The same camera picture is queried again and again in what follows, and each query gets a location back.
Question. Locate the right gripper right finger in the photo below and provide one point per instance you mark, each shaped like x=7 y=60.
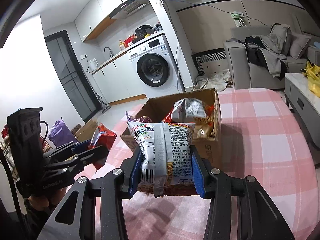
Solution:
x=257 y=215

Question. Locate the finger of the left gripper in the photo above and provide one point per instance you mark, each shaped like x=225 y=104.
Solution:
x=67 y=150
x=92 y=156

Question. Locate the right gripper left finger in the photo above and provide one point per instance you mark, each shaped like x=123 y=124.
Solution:
x=94 y=206

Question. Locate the red crisp snack bag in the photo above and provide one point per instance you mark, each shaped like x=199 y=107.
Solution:
x=102 y=137

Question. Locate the white noodle snack bag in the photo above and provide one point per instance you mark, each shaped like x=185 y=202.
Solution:
x=166 y=168

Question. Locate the purple grape candy bag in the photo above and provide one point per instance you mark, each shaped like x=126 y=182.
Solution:
x=144 y=118

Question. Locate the small biscuit packet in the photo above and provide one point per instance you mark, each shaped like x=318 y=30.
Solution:
x=202 y=131

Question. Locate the red white balloon snack bag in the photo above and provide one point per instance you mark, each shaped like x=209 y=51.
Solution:
x=189 y=110

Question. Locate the left hand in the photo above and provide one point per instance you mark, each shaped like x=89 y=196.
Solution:
x=40 y=203

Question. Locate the purple plastic bag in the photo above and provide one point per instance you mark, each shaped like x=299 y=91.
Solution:
x=60 y=134

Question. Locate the cardboard box on floor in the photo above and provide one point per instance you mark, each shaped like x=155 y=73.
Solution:
x=83 y=133

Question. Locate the white kitchen cabinet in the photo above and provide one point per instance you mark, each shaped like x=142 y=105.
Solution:
x=118 y=80

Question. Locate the pink plaid tablecloth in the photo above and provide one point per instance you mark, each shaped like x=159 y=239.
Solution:
x=260 y=137

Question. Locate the black glass door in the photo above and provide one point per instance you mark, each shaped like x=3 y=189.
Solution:
x=71 y=75

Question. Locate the white electric kettle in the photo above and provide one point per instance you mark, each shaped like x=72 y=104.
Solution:
x=93 y=64

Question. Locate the white washing machine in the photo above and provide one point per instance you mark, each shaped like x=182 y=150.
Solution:
x=156 y=69

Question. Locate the SF cardboard box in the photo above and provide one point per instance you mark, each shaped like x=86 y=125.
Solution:
x=210 y=148

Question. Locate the white coffee table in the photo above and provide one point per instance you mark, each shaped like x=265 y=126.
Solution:
x=304 y=103

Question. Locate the grey sofa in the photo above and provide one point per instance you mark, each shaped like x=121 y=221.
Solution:
x=258 y=57

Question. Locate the yellow plastic bag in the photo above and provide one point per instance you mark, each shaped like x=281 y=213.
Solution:
x=312 y=73

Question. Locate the range hood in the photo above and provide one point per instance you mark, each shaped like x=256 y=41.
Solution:
x=128 y=8

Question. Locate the grey sofa cushion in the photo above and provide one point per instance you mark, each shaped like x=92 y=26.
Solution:
x=299 y=44

